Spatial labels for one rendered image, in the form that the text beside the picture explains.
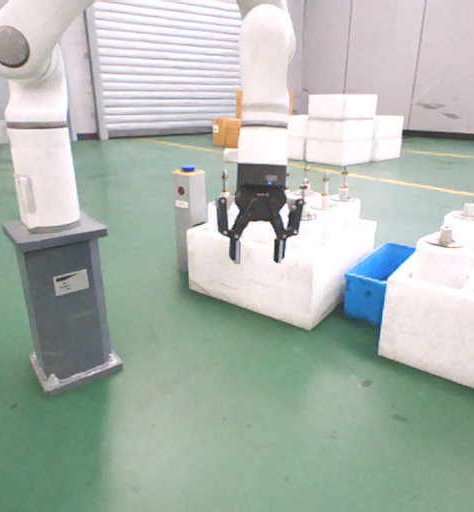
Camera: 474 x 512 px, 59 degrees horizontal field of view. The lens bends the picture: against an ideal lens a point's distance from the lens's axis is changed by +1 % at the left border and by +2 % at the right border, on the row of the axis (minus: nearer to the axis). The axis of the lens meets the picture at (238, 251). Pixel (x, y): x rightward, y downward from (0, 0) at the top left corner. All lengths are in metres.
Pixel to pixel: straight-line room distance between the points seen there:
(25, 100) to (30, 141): 0.07
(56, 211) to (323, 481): 0.60
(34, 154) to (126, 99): 5.40
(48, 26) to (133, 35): 5.51
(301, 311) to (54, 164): 0.61
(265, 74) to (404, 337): 0.58
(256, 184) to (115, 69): 5.54
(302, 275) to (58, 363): 0.53
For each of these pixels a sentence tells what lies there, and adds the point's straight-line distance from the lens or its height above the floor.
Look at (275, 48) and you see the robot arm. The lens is 0.62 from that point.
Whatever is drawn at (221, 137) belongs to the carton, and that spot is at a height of 0.10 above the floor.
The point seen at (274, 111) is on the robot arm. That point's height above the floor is 0.50.
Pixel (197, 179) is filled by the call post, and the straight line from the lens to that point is 1.25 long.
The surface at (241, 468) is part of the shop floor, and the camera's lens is 0.70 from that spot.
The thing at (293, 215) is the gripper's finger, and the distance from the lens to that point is 0.66.
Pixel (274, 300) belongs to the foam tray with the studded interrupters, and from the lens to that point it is 1.04.
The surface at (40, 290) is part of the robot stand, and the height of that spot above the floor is 0.20.
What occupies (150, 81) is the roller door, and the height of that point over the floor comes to 0.73.
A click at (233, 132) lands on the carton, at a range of 4.74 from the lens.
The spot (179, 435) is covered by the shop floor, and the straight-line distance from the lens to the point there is 0.75.
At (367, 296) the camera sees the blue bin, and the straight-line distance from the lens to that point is 1.05.
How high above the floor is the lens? 0.52
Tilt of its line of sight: 20 degrees down
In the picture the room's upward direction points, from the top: straight up
